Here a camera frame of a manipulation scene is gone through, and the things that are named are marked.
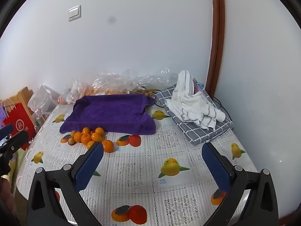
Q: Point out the white plastic bag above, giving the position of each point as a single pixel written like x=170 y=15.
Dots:
x=42 y=98

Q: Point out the pastel printed cloth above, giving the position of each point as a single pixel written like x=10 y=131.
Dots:
x=17 y=167

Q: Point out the red paper bag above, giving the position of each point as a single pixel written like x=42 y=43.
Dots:
x=20 y=122

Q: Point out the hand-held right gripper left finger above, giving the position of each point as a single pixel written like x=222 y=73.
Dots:
x=89 y=167

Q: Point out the white striped towel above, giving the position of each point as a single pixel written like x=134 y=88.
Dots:
x=185 y=101

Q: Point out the person's left forearm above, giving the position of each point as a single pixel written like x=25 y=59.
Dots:
x=6 y=200

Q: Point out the purple towel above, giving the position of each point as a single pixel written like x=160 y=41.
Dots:
x=105 y=113

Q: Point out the clear plastic bag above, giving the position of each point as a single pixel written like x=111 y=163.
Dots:
x=155 y=80
x=73 y=91
x=110 y=82

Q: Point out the pile of mandarins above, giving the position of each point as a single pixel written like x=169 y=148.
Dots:
x=96 y=137

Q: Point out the grey checked cloth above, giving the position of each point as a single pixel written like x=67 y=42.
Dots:
x=202 y=131

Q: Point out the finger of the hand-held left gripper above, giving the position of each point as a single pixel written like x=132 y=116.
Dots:
x=7 y=130
x=14 y=143

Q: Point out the white light switch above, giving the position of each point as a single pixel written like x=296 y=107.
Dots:
x=74 y=13

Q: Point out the pink and blue packet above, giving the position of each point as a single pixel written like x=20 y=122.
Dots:
x=198 y=88

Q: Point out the brown wooden door frame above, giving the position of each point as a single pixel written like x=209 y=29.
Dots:
x=217 y=28

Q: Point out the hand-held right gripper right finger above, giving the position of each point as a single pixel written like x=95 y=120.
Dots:
x=216 y=167

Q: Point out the heap of bagged longans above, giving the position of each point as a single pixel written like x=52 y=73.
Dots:
x=148 y=92

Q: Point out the fruit print tablecloth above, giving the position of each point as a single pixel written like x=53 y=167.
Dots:
x=141 y=150

